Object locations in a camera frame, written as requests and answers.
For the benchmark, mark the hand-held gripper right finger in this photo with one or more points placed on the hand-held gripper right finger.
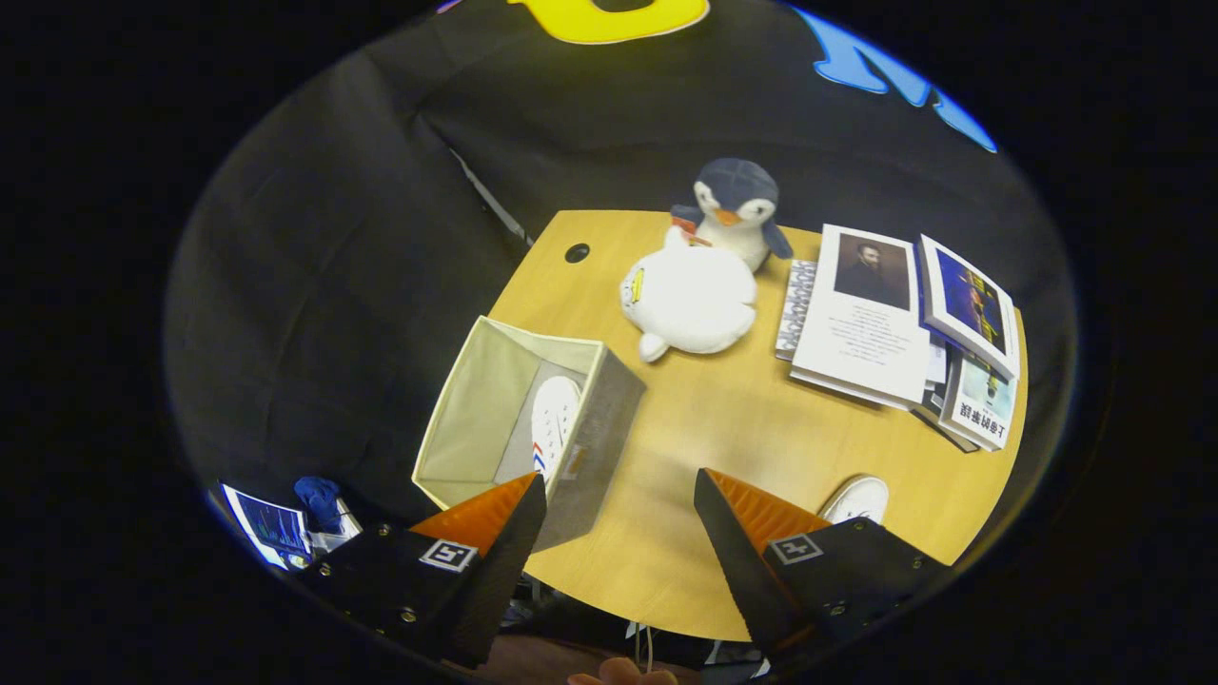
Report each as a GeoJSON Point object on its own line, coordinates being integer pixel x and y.
{"type": "Point", "coordinates": [737, 571]}

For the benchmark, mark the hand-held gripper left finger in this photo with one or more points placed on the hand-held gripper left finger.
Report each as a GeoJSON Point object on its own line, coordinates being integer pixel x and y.
{"type": "Point", "coordinates": [509, 580]}

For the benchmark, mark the white canvas shoe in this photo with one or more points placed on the white canvas shoe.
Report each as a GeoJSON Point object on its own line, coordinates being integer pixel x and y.
{"type": "Point", "coordinates": [555, 419]}
{"type": "Point", "coordinates": [859, 499]}

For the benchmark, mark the beige fabric storage box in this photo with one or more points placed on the beige fabric storage box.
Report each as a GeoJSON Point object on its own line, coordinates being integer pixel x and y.
{"type": "Point", "coordinates": [476, 409]}

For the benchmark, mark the blue cloth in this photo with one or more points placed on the blue cloth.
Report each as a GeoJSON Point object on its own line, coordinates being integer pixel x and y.
{"type": "Point", "coordinates": [319, 499]}

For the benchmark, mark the dark grey book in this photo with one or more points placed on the dark grey book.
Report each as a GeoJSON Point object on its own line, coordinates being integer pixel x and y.
{"type": "Point", "coordinates": [928, 411]}

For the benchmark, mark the white book with portrait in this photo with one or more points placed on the white book with portrait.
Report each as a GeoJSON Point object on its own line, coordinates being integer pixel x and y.
{"type": "Point", "coordinates": [861, 333]}

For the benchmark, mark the patterned grey book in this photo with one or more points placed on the patterned grey book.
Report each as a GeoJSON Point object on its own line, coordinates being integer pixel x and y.
{"type": "Point", "coordinates": [797, 309]}

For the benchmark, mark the white plush toy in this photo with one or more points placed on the white plush toy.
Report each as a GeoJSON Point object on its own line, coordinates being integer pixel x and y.
{"type": "Point", "coordinates": [690, 300]}

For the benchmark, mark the white book with green picture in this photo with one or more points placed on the white book with green picture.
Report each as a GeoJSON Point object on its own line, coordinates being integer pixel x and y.
{"type": "Point", "coordinates": [980, 404]}

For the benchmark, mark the blue cover book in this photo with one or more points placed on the blue cover book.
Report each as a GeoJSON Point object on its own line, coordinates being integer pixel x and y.
{"type": "Point", "coordinates": [971, 304]}

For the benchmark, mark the penguin plush toy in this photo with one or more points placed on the penguin plush toy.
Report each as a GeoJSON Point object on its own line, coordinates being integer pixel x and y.
{"type": "Point", "coordinates": [737, 205]}

